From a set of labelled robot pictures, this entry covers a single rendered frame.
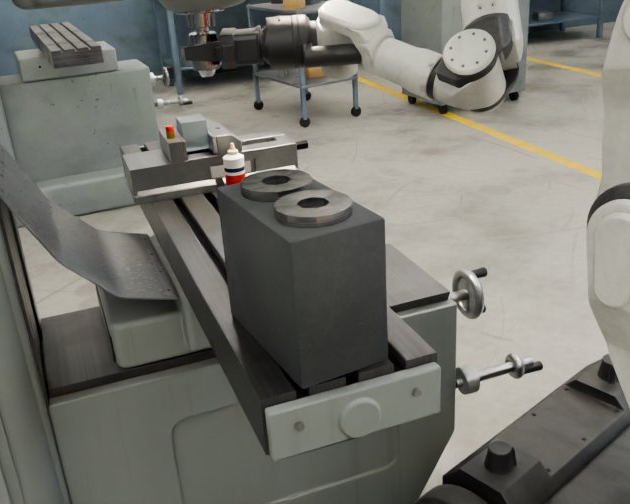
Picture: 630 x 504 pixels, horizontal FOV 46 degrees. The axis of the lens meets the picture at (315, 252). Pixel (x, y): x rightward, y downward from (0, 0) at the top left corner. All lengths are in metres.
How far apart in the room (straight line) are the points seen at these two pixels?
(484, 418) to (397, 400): 1.49
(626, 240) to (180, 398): 0.79
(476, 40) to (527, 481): 0.69
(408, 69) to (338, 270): 0.48
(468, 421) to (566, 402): 0.94
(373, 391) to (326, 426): 0.07
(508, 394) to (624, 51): 1.65
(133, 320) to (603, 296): 0.75
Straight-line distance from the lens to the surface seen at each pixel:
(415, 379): 0.92
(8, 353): 1.25
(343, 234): 0.81
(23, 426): 1.32
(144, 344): 1.33
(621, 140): 1.10
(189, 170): 1.53
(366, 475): 1.65
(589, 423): 1.44
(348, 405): 0.90
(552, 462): 1.34
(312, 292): 0.82
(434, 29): 5.77
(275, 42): 1.29
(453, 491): 1.26
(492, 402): 2.48
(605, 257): 1.10
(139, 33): 7.91
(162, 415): 1.40
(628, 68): 1.05
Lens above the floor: 1.44
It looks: 24 degrees down
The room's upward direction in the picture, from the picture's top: 4 degrees counter-clockwise
